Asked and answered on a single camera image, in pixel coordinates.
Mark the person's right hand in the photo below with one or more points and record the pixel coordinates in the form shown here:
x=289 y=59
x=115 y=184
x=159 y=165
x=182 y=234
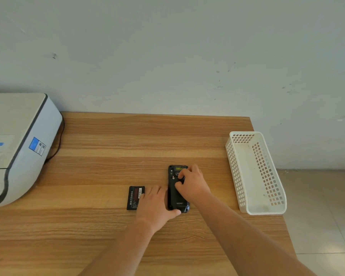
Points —
x=193 y=185

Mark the person's left hand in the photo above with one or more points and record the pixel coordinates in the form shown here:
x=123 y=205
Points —
x=153 y=206

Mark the person's right thumb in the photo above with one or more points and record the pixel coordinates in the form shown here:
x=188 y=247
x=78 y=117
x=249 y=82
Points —
x=178 y=187

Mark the person's left thumb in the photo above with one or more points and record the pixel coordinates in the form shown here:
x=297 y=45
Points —
x=174 y=213

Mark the black handheld scanner device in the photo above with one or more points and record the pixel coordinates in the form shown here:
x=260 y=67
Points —
x=176 y=195

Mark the person's right forearm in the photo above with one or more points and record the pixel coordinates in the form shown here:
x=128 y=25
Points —
x=244 y=237

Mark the person's left forearm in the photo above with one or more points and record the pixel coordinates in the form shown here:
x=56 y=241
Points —
x=119 y=251

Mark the black rectangular battery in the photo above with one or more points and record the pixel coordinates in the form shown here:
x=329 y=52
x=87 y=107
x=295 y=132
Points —
x=135 y=198

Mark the white perforated plastic basket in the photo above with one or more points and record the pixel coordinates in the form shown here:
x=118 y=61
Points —
x=254 y=172

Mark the white printer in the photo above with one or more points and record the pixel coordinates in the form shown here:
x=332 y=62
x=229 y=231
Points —
x=15 y=146

